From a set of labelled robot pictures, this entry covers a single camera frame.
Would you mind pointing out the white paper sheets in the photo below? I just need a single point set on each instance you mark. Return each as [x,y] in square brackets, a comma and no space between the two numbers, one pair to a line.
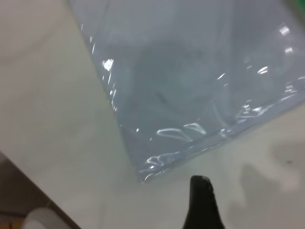
[166,59]

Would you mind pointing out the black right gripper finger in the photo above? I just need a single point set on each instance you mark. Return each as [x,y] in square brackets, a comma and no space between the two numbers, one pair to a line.
[202,205]

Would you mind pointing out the clear plastic zipper bag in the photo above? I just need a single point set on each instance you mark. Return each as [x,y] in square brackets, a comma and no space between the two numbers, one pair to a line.
[181,71]

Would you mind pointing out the white round object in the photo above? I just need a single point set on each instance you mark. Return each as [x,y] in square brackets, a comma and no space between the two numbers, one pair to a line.
[43,219]

